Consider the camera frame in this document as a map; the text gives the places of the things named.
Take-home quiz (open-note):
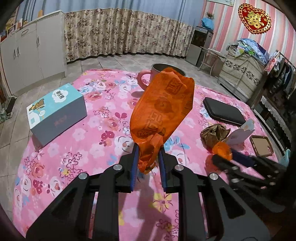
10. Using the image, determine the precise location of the pile of folded clothes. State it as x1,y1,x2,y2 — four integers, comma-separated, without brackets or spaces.
226,38,269,65

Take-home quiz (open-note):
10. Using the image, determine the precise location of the water dispenser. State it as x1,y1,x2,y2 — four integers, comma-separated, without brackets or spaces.
186,26,213,67

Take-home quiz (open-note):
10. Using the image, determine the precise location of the white paper card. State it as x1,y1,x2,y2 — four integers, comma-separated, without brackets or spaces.
224,119,255,145

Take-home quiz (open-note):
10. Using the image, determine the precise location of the patterned covered cabinet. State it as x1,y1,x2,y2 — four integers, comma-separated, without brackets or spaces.
218,45,265,102

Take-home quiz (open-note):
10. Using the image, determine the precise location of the orange plastic bag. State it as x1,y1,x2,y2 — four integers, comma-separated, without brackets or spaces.
130,67,195,174

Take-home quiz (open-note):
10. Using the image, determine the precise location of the pink mug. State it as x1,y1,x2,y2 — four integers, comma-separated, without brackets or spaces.
136,63,186,90

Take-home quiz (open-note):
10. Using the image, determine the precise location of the orange wrapper piece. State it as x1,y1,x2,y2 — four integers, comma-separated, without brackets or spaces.
212,142,232,161

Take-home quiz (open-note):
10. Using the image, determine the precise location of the light blue plastic basket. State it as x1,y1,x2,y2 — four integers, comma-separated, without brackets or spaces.
279,149,291,167

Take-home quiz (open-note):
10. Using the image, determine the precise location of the light blue tissue box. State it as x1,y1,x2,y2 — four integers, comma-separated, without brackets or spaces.
26,83,87,147

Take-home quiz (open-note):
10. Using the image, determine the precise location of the brown paper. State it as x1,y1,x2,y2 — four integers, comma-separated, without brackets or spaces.
200,123,230,148

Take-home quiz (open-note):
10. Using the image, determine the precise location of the red heart wall decoration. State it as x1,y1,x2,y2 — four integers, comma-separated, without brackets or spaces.
238,3,272,35

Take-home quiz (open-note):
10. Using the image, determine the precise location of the pink floral tablecloth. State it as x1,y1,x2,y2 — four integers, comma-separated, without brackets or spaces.
13,69,265,240

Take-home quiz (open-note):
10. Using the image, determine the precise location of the brown phone case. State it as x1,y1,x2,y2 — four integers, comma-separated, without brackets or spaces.
249,135,274,157

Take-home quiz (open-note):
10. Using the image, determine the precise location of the white cabinet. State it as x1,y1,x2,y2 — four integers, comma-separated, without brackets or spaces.
1,11,66,95

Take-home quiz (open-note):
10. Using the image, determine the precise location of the blue and floral curtain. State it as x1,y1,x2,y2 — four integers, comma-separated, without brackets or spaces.
17,0,205,62

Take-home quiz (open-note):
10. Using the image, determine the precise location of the clothes rack with clothes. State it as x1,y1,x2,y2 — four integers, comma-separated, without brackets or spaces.
252,49,296,140

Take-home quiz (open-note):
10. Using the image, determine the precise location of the black zip case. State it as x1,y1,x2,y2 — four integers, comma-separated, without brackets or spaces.
203,97,246,126

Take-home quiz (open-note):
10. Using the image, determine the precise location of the small metal side table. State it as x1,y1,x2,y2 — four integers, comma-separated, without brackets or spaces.
198,47,227,77

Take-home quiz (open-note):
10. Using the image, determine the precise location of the blue bag on dispenser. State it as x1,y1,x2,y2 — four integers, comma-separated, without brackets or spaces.
201,18,214,31

